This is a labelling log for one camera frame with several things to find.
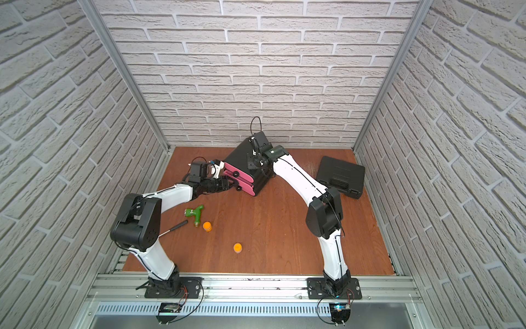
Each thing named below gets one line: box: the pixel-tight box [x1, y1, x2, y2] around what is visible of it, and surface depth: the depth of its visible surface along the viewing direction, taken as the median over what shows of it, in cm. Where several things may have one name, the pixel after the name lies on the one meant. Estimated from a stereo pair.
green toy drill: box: [183, 204, 205, 228], surface depth 92 cm
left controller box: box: [155, 302, 181, 325], surface depth 71 cm
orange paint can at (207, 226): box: [202, 220, 213, 233], surface depth 89 cm
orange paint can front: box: [232, 242, 244, 254], surface depth 83 cm
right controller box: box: [328, 302, 351, 327], surface depth 72 cm
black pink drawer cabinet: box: [223, 136, 275, 197], surface depth 92 cm
